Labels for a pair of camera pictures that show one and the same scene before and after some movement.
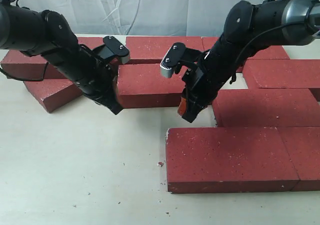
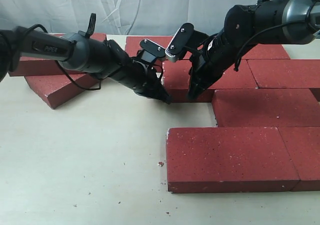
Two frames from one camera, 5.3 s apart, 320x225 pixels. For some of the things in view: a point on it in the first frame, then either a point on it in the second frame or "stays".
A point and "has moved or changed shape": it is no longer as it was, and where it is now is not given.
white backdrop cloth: (149, 10) stays
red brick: (303, 145) stays
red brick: (284, 73) stays
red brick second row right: (266, 107) stays
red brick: (228, 159) stays
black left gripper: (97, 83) to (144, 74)
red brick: (278, 52) stays
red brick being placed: (144, 85) has moved or changed shape
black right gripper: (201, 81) to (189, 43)
